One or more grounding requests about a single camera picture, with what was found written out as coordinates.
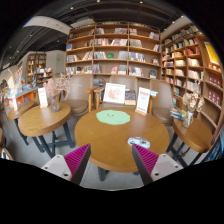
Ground green round mouse mat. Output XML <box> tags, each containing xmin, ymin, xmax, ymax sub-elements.
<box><xmin>96</xmin><ymin>110</ymin><xmax>130</xmax><ymax>125</ymax></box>

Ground distant wooden bookshelf left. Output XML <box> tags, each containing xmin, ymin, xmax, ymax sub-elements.
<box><xmin>27</xmin><ymin>53</ymin><xmax>53</xmax><ymax>87</ymax></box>

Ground beige armchair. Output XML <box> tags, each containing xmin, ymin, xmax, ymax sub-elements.
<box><xmin>147</xmin><ymin>78</ymin><xmax>175</xmax><ymax>127</ymax></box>
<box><xmin>93</xmin><ymin>74</ymin><xmax>139</xmax><ymax>110</ymax></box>
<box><xmin>61</xmin><ymin>73</ymin><xmax>98</xmax><ymax>118</ymax></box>

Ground white red standing sign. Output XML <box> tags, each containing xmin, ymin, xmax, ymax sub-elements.
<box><xmin>135</xmin><ymin>87</ymin><xmax>150</xmax><ymax>115</ymax></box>

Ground glass vase dried pink flowers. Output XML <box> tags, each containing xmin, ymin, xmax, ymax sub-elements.
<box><xmin>43</xmin><ymin>74</ymin><xmax>70</xmax><ymax>112</ymax></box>

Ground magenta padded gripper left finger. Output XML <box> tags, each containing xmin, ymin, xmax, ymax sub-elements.
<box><xmin>42</xmin><ymin>144</ymin><xmax>91</xmax><ymax>185</ymax></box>

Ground beige armchair right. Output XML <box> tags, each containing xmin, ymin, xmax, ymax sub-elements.
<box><xmin>147</xmin><ymin>78</ymin><xmax>175</xmax><ymax>127</ymax></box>

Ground round wooden left table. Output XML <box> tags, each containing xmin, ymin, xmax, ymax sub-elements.
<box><xmin>18</xmin><ymin>102</ymin><xmax>74</xmax><ymax>158</ymax></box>

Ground round wooden right table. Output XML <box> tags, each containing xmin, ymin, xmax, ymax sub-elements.
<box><xmin>166</xmin><ymin>118</ymin><xmax>212</xmax><ymax>167</ymax></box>

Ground dark book on table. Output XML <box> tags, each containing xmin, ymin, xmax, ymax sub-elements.
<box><xmin>125</xmin><ymin>90</ymin><xmax>136</xmax><ymax>105</ymax></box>

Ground large wooden back bookshelf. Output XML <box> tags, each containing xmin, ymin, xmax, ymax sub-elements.
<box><xmin>65</xmin><ymin>21</ymin><xmax>162</xmax><ymax>79</ymax></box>

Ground orange display counter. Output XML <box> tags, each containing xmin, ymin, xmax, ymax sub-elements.
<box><xmin>4</xmin><ymin>87</ymin><xmax>38</xmax><ymax>107</ymax></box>

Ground small wooden far-left table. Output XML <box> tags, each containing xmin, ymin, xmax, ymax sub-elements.
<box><xmin>8</xmin><ymin>101</ymin><xmax>35</xmax><ymax>145</ymax></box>

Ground round wooden table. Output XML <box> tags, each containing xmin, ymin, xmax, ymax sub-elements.
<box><xmin>75</xmin><ymin>108</ymin><xmax>169</xmax><ymax>181</ymax></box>
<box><xmin>18</xmin><ymin>102</ymin><xmax>74</xmax><ymax>158</ymax></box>
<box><xmin>166</xmin><ymin>118</ymin><xmax>212</xmax><ymax>167</ymax></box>

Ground wooden right side bookshelf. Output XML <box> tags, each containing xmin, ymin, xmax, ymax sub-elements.
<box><xmin>162</xmin><ymin>23</ymin><xmax>224</xmax><ymax>133</ymax></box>

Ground yellow poster on shelf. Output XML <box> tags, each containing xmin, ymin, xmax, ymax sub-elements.
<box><xmin>204</xmin><ymin>41</ymin><xmax>219</xmax><ymax>65</ymax></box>

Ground round wooden centre table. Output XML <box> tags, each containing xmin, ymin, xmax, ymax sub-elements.
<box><xmin>75</xmin><ymin>108</ymin><xmax>169</xmax><ymax>181</ymax></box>

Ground beige armchair left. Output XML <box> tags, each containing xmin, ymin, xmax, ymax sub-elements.
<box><xmin>61</xmin><ymin>73</ymin><xmax>98</xmax><ymax>118</ymax></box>

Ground white framed picture sign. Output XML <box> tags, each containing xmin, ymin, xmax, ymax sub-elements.
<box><xmin>103</xmin><ymin>83</ymin><xmax>125</xmax><ymax>104</ymax></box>

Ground glass vase dried beige flowers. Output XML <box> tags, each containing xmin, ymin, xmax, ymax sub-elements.
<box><xmin>182</xmin><ymin>80</ymin><xmax>204</xmax><ymax>128</ymax></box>

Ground small white card sign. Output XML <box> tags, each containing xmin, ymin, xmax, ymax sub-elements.
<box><xmin>38</xmin><ymin>88</ymin><xmax>48</xmax><ymax>108</ymax></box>

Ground beige armchair centre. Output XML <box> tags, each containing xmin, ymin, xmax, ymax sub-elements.
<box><xmin>93</xmin><ymin>74</ymin><xmax>139</xmax><ymax>110</ymax></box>

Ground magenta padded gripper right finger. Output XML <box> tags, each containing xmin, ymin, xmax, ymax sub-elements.
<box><xmin>132</xmin><ymin>144</ymin><xmax>182</xmax><ymax>185</ymax></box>

